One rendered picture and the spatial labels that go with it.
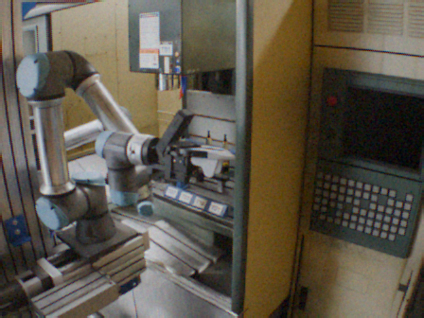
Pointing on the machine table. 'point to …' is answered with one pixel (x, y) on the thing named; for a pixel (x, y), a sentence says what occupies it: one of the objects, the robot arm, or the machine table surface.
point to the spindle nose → (167, 82)
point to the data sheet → (150, 30)
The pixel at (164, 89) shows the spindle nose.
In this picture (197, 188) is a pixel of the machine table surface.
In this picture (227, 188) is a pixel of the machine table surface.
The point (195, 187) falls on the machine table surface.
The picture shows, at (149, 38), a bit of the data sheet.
